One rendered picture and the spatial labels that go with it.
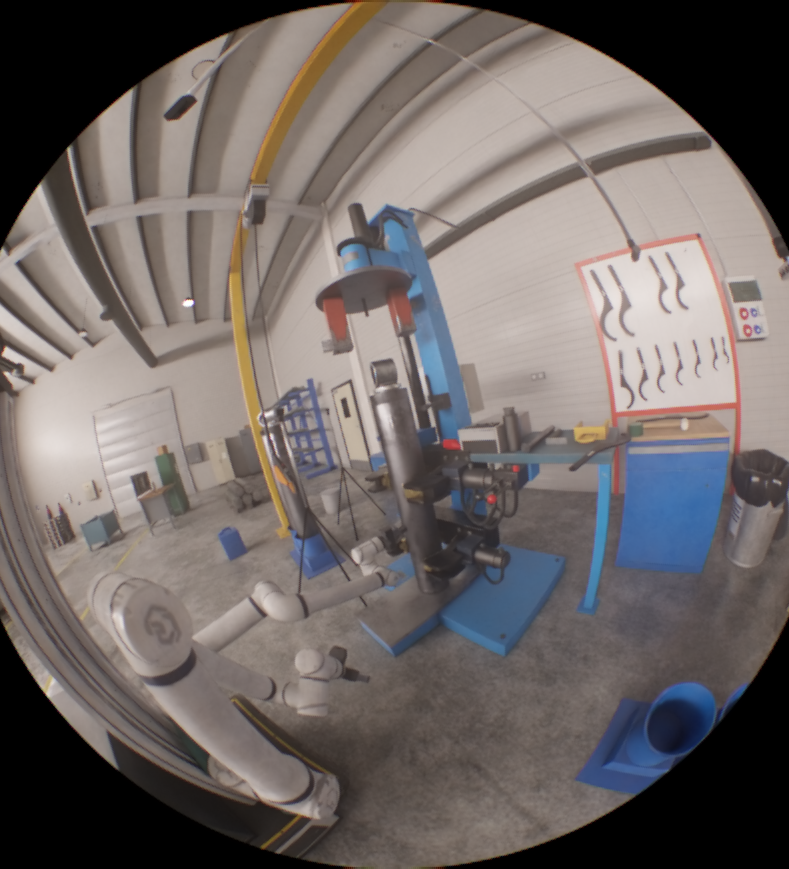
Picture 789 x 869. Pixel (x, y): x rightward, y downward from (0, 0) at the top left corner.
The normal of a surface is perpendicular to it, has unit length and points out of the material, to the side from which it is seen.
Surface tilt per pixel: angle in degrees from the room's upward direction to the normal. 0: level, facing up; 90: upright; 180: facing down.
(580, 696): 0
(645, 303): 90
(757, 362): 90
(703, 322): 90
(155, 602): 87
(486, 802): 0
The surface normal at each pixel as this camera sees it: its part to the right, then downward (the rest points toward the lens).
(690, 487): -0.77, 0.26
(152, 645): 0.95, -0.27
